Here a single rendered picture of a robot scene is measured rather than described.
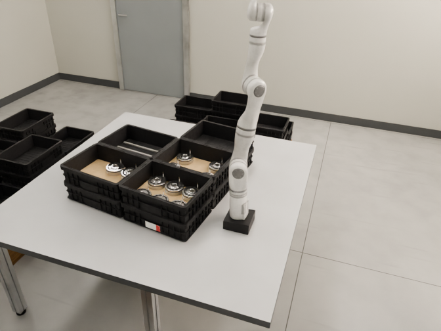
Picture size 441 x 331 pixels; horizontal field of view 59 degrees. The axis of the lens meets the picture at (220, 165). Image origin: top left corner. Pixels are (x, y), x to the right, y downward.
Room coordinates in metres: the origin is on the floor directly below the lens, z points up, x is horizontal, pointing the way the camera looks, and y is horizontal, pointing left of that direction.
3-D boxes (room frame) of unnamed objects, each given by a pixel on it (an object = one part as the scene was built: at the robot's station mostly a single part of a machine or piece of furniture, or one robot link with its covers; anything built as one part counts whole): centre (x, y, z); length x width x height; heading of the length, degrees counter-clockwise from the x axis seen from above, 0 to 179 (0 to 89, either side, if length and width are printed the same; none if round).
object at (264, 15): (1.65, -0.15, 1.74); 0.09 x 0.07 x 0.14; 91
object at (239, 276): (2.01, 0.30, 0.35); 1.60 x 1.60 x 0.70; 72
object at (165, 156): (1.94, 0.15, 0.87); 0.40 x 0.30 x 0.11; 65
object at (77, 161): (1.84, 0.64, 0.87); 0.40 x 0.30 x 0.11; 65
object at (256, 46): (1.66, -0.13, 1.55); 0.09 x 0.08 x 0.27; 115
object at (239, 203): (1.63, -0.10, 0.84); 0.09 x 0.09 x 0.17; 66
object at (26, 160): (2.54, 1.45, 0.37); 0.40 x 0.30 x 0.45; 162
